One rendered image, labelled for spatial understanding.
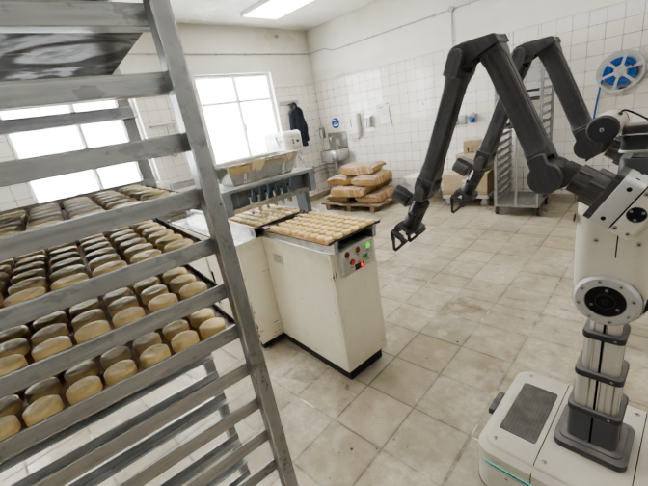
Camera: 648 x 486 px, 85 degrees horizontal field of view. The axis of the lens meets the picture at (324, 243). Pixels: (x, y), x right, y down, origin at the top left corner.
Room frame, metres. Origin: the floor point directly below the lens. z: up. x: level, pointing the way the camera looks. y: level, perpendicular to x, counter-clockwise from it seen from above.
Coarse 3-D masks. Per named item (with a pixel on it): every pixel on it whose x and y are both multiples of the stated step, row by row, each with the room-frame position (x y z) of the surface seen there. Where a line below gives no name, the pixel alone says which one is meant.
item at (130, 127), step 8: (120, 104) 0.95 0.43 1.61; (128, 104) 0.96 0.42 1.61; (128, 120) 0.95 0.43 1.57; (128, 128) 0.95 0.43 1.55; (136, 128) 0.96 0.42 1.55; (128, 136) 0.95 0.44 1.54; (136, 136) 0.96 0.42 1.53; (144, 160) 0.96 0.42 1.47; (136, 168) 0.97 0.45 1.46; (144, 168) 0.95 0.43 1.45; (144, 176) 0.95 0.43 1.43; (152, 176) 0.96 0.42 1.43; (208, 368) 0.95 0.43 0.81; (224, 408) 0.95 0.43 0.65; (224, 416) 0.95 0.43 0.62; (232, 432) 0.95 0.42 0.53; (240, 472) 0.95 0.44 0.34
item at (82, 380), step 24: (144, 336) 0.63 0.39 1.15; (168, 336) 0.62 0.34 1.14; (192, 336) 0.60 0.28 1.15; (96, 360) 0.60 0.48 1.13; (120, 360) 0.56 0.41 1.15; (144, 360) 0.54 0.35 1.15; (48, 384) 0.52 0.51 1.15; (72, 384) 0.51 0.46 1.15; (96, 384) 0.50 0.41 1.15; (0, 408) 0.48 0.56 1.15; (24, 408) 0.49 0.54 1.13; (48, 408) 0.46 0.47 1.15; (0, 432) 0.42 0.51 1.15
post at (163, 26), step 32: (160, 0) 0.58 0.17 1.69; (160, 32) 0.58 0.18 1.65; (160, 64) 0.60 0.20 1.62; (192, 96) 0.59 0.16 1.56; (192, 128) 0.58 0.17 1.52; (192, 160) 0.58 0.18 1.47; (224, 224) 0.59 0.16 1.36; (224, 256) 0.58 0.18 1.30; (256, 352) 0.59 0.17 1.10; (256, 384) 0.58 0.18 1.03; (288, 480) 0.58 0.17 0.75
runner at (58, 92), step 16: (32, 80) 0.51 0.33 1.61; (48, 80) 0.52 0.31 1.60; (64, 80) 0.53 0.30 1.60; (80, 80) 0.54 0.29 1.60; (96, 80) 0.55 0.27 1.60; (112, 80) 0.56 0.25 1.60; (128, 80) 0.57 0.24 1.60; (144, 80) 0.58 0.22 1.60; (160, 80) 0.60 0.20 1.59; (0, 96) 0.49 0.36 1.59; (16, 96) 0.50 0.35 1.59; (32, 96) 0.50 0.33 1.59; (48, 96) 0.51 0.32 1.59; (64, 96) 0.52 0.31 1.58; (80, 96) 0.53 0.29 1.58; (96, 96) 0.54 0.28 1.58; (112, 96) 0.56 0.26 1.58; (128, 96) 0.57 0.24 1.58; (144, 96) 0.60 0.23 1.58
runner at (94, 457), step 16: (240, 368) 0.59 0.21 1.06; (208, 384) 0.55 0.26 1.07; (224, 384) 0.57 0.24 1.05; (192, 400) 0.53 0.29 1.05; (160, 416) 0.50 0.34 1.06; (176, 416) 0.52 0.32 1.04; (128, 432) 0.47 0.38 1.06; (144, 432) 0.48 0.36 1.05; (96, 448) 0.45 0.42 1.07; (112, 448) 0.46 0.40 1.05; (80, 464) 0.43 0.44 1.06; (96, 464) 0.44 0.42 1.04; (48, 480) 0.41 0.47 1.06; (64, 480) 0.42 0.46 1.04
